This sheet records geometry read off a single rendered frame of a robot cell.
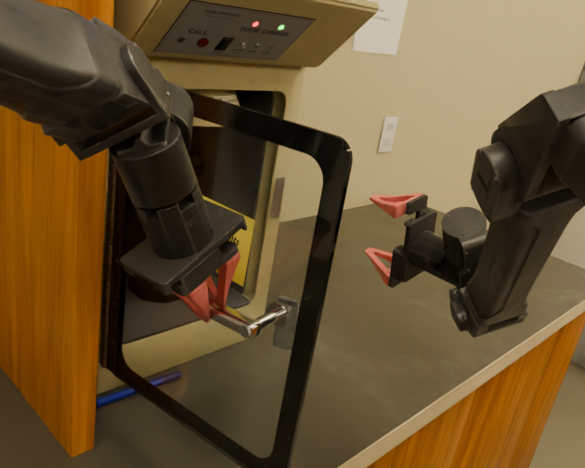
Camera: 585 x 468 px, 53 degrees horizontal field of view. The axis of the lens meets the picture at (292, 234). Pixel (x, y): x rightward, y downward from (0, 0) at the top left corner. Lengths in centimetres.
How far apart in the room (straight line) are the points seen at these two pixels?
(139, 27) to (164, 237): 25
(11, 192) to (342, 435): 54
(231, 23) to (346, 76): 100
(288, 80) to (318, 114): 74
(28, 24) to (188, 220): 20
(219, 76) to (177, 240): 35
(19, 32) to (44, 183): 36
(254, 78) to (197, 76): 10
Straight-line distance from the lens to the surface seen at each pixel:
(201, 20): 68
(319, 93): 161
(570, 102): 38
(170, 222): 49
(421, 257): 86
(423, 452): 117
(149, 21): 65
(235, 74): 82
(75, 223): 64
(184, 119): 52
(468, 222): 79
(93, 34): 42
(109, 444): 82
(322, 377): 98
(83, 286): 67
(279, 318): 59
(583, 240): 369
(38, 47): 36
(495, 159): 44
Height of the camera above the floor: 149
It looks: 21 degrees down
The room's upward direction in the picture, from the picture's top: 10 degrees clockwise
